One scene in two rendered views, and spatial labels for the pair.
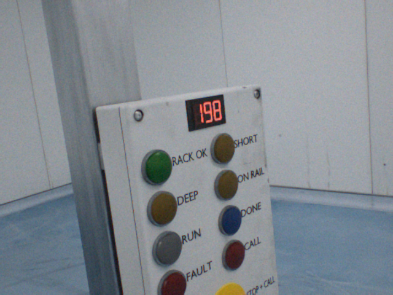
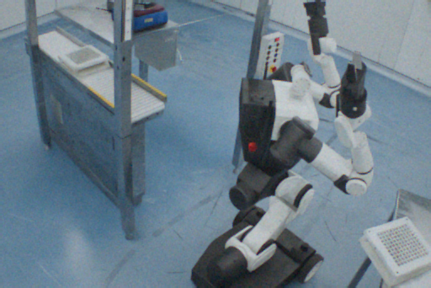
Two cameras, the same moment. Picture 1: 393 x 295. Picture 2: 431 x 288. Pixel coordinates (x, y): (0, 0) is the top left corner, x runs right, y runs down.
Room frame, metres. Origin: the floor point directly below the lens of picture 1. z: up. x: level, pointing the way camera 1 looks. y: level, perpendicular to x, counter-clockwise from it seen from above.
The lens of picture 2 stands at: (-1.81, 0.60, 1.97)
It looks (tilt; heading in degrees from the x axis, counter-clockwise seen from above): 37 degrees down; 352
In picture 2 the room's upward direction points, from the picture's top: 8 degrees clockwise
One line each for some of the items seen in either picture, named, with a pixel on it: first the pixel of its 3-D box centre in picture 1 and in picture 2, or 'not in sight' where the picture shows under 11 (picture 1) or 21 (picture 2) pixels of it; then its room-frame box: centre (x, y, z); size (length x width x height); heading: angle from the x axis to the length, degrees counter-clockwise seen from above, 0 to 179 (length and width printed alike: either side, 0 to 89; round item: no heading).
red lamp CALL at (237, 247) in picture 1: (234, 255); not in sight; (0.41, -0.03, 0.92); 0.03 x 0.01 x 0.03; 132
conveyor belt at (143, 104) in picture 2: not in sight; (82, 68); (0.44, 1.16, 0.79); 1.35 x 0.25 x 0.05; 42
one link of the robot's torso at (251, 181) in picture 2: not in sight; (261, 179); (-0.54, 0.19, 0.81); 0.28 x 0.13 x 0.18; 129
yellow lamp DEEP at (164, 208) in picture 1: (163, 208); not in sight; (0.36, 0.03, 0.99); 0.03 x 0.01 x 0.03; 132
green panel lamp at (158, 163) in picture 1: (158, 167); not in sight; (0.36, 0.03, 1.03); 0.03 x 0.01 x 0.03; 132
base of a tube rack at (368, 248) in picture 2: not in sight; (396, 253); (-0.98, -0.30, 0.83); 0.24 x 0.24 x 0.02; 14
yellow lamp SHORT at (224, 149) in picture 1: (224, 148); not in sight; (0.41, -0.03, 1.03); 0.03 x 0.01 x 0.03; 132
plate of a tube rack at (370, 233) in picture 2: not in sight; (401, 246); (-0.98, -0.30, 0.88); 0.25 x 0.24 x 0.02; 104
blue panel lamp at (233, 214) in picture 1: (231, 220); not in sight; (0.41, -0.03, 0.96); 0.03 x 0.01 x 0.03; 132
